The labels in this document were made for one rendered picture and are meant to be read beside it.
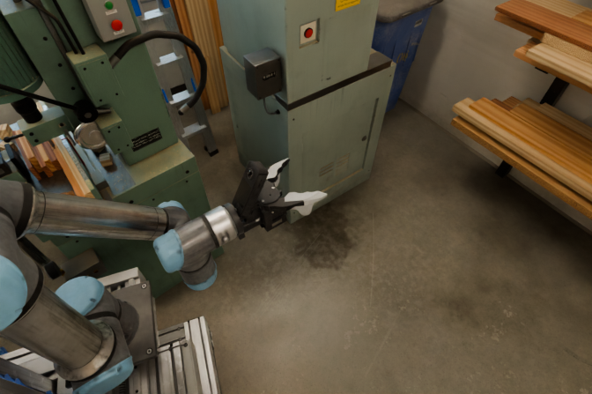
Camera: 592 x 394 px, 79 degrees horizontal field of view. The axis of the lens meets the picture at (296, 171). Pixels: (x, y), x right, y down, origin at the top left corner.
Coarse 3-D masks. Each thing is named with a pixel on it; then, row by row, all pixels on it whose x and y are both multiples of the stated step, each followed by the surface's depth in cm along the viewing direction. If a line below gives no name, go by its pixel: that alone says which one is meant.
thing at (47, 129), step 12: (48, 108) 122; (60, 108) 122; (24, 120) 118; (48, 120) 118; (60, 120) 120; (24, 132) 115; (36, 132) 118; (48, 132) 120; (60, 132) 123; (36, 144) 120
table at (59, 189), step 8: (16, 128) 141; (16, 144) 135; (24, 160) 129; (32, 176) 124; (56, 176) 124; (64, 176) 124; (32, 184) 122; (40, 184) 122; (48, 184) 122; (56, 184) 122; (64, 184) 122; (56, 192) 120; (48, 240) 114
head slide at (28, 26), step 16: (0, 0) 98; (16, 0) 97; (16, 16) 94; (32, 16) 96; (16, 32) 96; (32, 32) 98; (48, 32) 101; (32, 48) 100; (48, 48) 103; (48, 64) 105; (64, 64) 108; (48, 80) 108; (64, 80) 111; (64, 96) 113; (80, 96) 117; (64, 112) 116
